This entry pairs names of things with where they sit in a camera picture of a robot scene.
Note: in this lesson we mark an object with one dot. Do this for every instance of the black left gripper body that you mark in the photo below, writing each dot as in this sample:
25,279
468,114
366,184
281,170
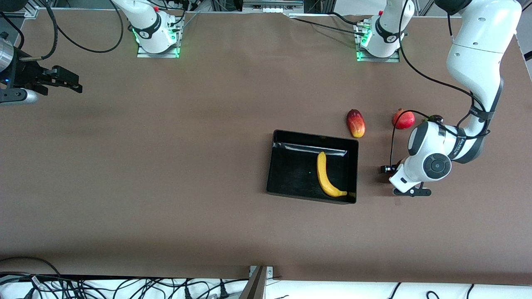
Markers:
387,169

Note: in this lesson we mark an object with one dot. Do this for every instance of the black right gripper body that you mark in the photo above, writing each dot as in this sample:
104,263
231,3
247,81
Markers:
30,74

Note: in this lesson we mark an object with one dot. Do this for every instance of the yellow banana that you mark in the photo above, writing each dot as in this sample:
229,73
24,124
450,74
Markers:
322,170

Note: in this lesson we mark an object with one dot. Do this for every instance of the black plastic box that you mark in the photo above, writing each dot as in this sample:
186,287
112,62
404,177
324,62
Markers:
291,182

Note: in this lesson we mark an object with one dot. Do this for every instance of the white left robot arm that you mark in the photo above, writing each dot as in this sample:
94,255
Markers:
478,50

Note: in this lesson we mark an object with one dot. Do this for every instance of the red pomegranate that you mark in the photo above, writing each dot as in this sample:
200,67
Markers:
405,121

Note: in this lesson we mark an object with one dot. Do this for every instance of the red yellow mango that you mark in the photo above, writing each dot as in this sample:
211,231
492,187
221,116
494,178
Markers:
356,123

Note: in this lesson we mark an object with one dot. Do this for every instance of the dark purple mangosteen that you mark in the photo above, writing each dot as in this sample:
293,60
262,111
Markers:
436,119

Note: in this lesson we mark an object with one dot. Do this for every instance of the silver metal mounting plate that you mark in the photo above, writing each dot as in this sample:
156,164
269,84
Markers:
269,272

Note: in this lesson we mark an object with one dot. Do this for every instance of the dark grey metal beam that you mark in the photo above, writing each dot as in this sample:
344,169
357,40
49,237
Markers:
254,286

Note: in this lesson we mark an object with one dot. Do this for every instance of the grey power strip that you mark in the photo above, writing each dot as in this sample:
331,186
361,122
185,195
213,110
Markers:
270,4

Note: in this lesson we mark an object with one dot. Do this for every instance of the aluminium frame bracket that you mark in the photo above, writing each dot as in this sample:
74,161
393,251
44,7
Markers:
32,11

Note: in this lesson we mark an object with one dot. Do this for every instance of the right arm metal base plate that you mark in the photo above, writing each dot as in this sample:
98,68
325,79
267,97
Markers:
158,55

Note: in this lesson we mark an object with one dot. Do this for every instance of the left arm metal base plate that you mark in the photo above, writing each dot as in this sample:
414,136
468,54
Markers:
376,60

